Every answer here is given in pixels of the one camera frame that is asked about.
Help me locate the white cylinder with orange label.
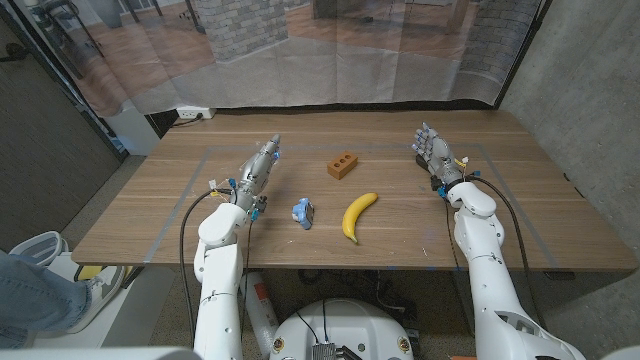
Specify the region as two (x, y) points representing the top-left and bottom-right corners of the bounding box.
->
(239, 269), (280, 359)

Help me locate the blue toy camera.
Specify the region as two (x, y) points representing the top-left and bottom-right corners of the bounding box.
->
(291, 197), (316, 231)

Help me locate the black door handle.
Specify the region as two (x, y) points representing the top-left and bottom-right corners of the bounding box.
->
(0, 42), (29, 64)

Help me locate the clear plastic clamshell container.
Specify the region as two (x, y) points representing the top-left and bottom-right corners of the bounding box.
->
(203, 141), (282, 211)

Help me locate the brown toy brick block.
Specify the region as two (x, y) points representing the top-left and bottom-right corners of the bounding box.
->
(327, 151), (359, 181)

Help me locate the yellow toy banana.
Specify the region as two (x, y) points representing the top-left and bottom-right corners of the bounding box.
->
(341, 192), (380, 245)

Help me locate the white floor platform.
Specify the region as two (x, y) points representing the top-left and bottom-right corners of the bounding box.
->
(29, 252), (176, 349)

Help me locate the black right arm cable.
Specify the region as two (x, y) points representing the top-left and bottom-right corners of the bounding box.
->
(467, 174), (546, 331)

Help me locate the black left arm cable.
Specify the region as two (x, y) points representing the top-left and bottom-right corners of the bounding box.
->
(178, 187), (236, 346)

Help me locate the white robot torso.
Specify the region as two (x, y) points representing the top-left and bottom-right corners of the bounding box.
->
(269, 298), (415, 360)

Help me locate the white ribbed footrest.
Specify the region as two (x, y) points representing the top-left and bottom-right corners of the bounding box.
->
(8, 230), (69, 269)

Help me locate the person's leg in jeans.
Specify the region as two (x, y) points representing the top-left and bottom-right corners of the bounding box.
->
(0, 249), (94, 349)

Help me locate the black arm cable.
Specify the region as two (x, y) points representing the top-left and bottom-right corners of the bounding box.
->
(467, 174), (546, 331)
(178, 187), (236, 346)

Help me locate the printed room backdrop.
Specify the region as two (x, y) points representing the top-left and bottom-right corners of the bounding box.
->
(9, 0), (551, 119)

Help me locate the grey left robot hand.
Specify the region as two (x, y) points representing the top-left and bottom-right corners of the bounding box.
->
(230, 133), (282, 211)

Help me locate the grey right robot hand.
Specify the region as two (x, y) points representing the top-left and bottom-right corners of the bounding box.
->
(411, 122), (464, 187)

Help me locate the white power strip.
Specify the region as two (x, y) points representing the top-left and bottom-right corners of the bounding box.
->
(176, 105), (217, 120)

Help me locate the white grey sneaker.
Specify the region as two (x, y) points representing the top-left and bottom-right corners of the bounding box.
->
(64, 264), (126, 335)

